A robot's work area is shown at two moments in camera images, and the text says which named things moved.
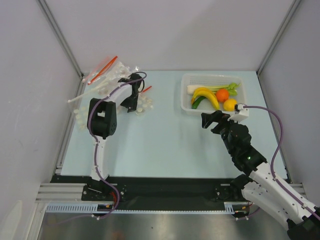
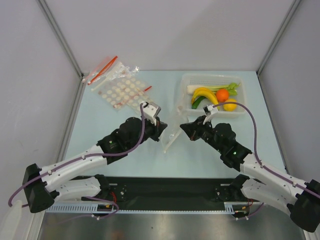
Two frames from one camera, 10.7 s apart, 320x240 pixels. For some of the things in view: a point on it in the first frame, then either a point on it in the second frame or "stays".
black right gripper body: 220,123 to 194,129
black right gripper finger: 207,119 to 191,129
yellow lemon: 229,105 stays
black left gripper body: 135,95 to 149,130
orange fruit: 222,95 stays
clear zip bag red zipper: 104,71 stays
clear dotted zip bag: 98,84 to 180,118
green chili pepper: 195,105 stays
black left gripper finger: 127,102 to 160,127
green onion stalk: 231,88 stays
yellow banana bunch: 201,91 stays
